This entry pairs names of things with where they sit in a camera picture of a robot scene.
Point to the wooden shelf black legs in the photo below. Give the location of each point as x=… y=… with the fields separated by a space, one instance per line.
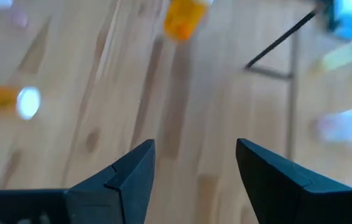
x=280 y=39

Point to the white bottle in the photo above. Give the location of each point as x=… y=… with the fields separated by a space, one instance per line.
x=344 y=57

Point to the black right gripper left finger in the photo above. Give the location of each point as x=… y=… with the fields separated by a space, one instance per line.
x=123 y=199

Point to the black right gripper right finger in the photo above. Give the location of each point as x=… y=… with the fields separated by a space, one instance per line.
x=281 y=199

